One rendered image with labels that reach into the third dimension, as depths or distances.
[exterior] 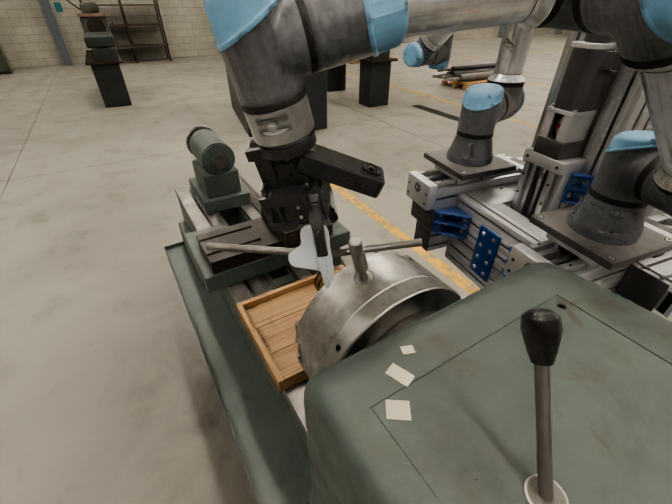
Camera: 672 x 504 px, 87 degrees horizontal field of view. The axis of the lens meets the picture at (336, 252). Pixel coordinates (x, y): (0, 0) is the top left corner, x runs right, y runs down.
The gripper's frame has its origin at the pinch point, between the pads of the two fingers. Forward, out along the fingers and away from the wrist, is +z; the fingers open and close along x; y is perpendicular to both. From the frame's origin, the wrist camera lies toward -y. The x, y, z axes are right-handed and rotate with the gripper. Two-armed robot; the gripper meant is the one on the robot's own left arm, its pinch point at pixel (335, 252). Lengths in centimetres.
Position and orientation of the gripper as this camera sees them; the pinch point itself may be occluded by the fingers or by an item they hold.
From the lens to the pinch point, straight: 55.7
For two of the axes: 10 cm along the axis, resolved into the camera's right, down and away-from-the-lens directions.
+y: -9.8, 1.2, 1.7
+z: 2.0, 7.2, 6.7
